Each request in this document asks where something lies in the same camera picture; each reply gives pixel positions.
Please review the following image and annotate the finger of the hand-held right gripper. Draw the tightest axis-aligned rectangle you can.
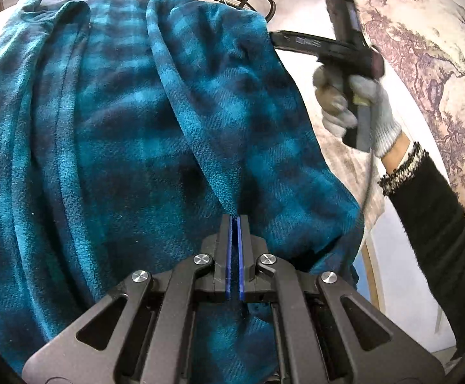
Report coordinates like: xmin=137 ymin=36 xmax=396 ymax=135
xmin=268 ymin=30 xmax=333 ymax=57

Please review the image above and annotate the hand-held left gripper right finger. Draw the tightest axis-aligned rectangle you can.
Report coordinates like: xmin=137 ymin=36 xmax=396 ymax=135
xmin=236 ymin=215 xmax=445 ymax=384

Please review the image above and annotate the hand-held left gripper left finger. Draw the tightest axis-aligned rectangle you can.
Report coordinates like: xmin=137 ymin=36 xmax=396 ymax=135
xmin=22 ymin=215 xmax=235 ymax=384

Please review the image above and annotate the blue plaid fleece jacket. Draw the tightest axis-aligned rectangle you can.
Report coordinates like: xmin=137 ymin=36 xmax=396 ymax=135
xmin=0 ymin=0 xmax=365 ymax=384

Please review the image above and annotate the person's right forearm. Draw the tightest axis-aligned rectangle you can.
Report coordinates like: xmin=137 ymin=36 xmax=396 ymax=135
xmin=378 ymin=132 xmax=465 ymax=353

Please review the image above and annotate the person's right hand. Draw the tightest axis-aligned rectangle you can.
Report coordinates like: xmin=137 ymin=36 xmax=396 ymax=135
xmin=312 ymin=66 xmax=402 ymax=158

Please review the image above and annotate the black metal chair frame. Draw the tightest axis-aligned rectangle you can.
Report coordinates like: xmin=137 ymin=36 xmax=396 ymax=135
xmin=238 ymin=0 xmax=277 ymax=22

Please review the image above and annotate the landscape painting wall hanging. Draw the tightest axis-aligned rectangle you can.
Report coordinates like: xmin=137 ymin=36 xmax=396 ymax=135
xmin=352 ymin=0 xmax=465 ymax=241

